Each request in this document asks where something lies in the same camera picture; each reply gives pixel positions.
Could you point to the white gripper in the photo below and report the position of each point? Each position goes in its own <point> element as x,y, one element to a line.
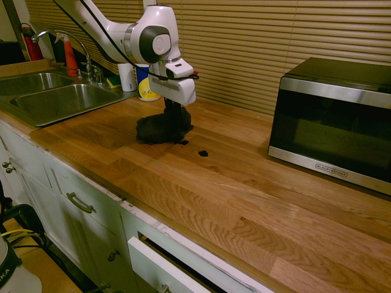
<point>174,90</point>

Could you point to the dark cloth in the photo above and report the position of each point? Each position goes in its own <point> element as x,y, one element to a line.
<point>159,128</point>

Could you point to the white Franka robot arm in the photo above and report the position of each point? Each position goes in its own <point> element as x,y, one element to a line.
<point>143,36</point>

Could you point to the dark liquid spill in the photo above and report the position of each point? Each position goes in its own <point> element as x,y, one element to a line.
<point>203,153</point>

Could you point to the disinfecting wipes canister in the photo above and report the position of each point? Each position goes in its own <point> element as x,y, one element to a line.
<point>146,90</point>

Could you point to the white cup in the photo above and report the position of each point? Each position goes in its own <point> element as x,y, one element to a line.
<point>126,77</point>

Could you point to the green and yellow sponge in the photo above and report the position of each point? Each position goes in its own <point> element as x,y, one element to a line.
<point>113,82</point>

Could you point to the chrome faucet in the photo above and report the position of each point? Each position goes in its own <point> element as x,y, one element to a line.
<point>88,65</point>

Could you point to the wide beige window blind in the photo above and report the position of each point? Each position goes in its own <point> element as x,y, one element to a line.
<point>259,45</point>

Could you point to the stainless steel sink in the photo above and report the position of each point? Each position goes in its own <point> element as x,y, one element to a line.
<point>61,100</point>

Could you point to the orange spray bottle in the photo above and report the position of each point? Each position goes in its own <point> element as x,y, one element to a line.
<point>71,58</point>

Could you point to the red fire extinguisher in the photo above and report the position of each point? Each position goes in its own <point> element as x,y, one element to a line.
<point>33,45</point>

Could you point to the open white drawer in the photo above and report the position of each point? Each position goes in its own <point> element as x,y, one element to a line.
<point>165,265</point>

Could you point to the black steel microwave oven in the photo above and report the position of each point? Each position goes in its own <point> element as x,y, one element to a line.
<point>330,128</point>

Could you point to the round cabinet knob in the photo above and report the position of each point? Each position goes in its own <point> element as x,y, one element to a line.
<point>10,170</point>
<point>113,255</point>
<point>5,164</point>

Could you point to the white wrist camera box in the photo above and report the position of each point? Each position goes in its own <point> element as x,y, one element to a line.
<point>178,68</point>

